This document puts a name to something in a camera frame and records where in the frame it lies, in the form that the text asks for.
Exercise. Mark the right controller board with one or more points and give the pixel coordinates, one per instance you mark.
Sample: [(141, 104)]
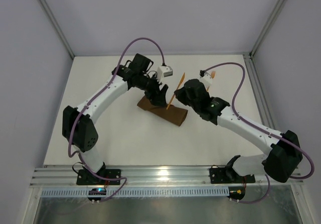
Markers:
[(236, 195)]

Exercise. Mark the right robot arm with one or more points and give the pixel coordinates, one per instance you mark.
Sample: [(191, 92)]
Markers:
[(279, 157)]

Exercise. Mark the right side aluminium rail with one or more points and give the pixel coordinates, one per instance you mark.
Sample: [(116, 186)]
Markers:
[(260, 98)]

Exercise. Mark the slotted cable duct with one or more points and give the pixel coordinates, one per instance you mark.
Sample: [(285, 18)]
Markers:
[(139, 192)]

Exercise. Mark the left controller board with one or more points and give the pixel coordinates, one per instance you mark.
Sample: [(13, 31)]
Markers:
[(95, 195)]

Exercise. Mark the front aluminium rail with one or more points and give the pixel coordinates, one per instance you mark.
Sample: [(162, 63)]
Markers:
[(64, 175)]

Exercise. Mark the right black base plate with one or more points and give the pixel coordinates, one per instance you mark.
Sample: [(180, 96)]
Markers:
[(226, 175)]

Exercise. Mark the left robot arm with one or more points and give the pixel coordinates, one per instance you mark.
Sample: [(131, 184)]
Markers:
[(78, 125)]

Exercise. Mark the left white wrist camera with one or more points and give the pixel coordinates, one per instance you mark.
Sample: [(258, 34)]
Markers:
[(164, 71)]

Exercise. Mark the brown cloth napkin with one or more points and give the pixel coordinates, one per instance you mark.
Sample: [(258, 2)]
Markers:
[(173, 114)]

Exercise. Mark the left aluminium frame post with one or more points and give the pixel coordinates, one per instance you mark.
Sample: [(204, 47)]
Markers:
[(56, 26)]

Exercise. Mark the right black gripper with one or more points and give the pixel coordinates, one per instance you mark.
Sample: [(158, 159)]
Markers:
[(189, 95)]

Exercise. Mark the controller board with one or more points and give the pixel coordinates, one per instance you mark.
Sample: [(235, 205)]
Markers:
[(236, 195), (95, 195)]

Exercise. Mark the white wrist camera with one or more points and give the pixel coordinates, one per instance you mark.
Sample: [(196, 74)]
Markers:
[(204, 78), (164, 71)]

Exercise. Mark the aluminium frame post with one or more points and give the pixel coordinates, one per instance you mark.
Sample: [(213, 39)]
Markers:
[(273, 16), (56, 26)]

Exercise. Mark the right aluminium frame post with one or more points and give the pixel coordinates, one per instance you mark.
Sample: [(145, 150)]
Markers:
[(273, 16)]

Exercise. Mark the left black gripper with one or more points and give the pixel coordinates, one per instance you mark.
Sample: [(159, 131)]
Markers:
[(154, 91)]

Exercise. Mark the aluminium rail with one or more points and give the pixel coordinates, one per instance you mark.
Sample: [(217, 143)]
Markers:
[(64, 175), (260, 98)]

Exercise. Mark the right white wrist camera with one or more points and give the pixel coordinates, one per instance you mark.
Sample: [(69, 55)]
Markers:
[(204, 78)]

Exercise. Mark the orange plastic fork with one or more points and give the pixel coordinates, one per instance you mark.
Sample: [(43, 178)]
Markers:
[(212, 76)]

